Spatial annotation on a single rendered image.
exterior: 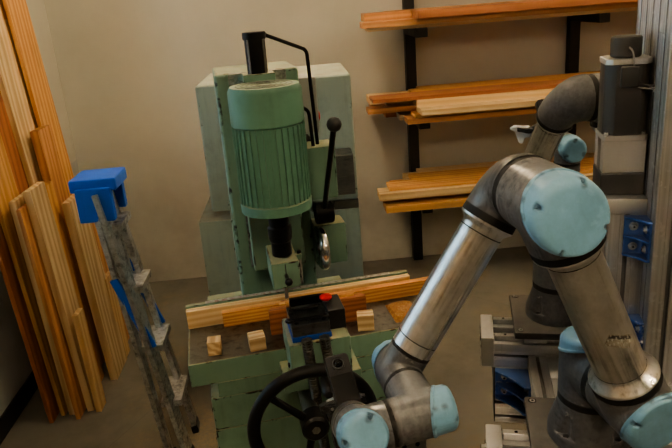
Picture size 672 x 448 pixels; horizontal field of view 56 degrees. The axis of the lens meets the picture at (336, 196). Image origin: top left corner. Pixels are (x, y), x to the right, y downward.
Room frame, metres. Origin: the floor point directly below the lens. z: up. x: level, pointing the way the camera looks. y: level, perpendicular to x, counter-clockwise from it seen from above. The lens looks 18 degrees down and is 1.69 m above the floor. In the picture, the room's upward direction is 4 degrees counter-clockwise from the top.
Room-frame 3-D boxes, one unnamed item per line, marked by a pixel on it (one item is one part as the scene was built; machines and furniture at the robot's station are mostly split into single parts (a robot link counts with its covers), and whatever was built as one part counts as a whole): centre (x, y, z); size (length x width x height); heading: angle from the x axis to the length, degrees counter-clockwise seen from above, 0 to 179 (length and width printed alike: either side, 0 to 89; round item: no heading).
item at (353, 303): (1.41, 0.07, 0.93); 0.25 x 0.01 x 0.07; 101
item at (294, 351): (1.30, 0.07, 0.91); 0.15 x 0.14 x 0.09; 101
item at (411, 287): (1.51, 0.02, 0.92); 0.60 x 0.02 x 0.04; 101
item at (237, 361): (1.39, 0.09, 0.87); 0.61 x 0.30 x 0.06; 101
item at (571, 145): (1.80, -0.70, 1.21); 0.11 x 0.08 x 0.09; 2
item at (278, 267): (1.51, 0.15, 1.03); 0.14 x 0.07 x 0.09; 11
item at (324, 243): (1.64, 0.05, 1.02); 0.12 x 0.03 x 0.12; 11
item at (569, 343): (1.04, -0.47, 0.98); 0.13 x 0.12 x 0.14; 10
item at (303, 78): (1.83, 0.07, 1.40); 0.10 x 0.06 x 0.16; 11
